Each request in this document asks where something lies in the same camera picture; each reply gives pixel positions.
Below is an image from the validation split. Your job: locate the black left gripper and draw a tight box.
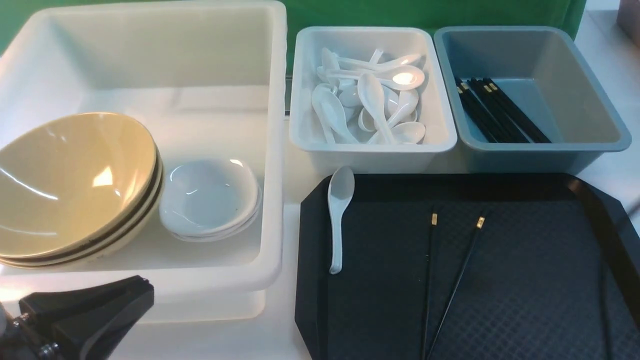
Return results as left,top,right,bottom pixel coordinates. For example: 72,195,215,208
0,275,154,360

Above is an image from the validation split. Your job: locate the beige noodle bowl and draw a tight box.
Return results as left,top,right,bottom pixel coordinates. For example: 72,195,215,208
1,112,158,259
0,150,164,266

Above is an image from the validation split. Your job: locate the white square sauce dish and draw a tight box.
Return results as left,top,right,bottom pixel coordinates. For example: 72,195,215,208
158,158,259,236

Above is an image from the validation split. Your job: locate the white ceramic soup spoon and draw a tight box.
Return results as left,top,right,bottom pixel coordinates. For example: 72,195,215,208
327,166,355,275

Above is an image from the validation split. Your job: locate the lower beige bowl in tub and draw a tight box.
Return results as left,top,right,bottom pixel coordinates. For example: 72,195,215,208
1,169,164,269

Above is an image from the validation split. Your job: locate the beige noodle bowl in tub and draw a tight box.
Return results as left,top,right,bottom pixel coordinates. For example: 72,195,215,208
0,150,164,266

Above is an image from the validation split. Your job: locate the white spoon with bright bowl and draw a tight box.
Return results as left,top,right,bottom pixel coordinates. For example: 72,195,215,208
323,64,426,91

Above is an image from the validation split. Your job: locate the white sauce dish in tub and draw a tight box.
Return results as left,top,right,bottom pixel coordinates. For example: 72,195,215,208
158,184,263,243

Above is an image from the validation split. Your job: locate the large white plastic tub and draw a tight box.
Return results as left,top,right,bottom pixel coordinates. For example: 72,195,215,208
1,0,287,323

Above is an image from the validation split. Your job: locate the white spoon bin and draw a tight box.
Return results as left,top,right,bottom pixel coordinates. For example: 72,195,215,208
289,26,458,174

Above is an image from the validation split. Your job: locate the white spoon left of bin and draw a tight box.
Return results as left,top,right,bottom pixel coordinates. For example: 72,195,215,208
311,84,359,144

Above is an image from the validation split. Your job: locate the white spoon of bin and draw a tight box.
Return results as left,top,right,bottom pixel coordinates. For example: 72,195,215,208
366,121,426,145
357,73,397,145
311,84,359,144

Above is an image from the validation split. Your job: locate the white spoon centre of bin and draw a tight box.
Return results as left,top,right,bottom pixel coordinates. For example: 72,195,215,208
357,73,397,145

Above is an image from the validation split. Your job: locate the white spoon front of bin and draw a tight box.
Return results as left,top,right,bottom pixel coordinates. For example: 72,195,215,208
366,121,426,145

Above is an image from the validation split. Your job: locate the bundle of black chopsticks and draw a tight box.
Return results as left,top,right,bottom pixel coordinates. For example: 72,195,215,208
454,76,552,144

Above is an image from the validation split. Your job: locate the black serving tray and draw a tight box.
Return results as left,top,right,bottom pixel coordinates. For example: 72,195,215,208
294,173,639,360

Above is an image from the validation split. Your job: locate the blue-grey chopstick bin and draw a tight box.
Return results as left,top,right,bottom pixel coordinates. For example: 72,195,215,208
433,26,632,174

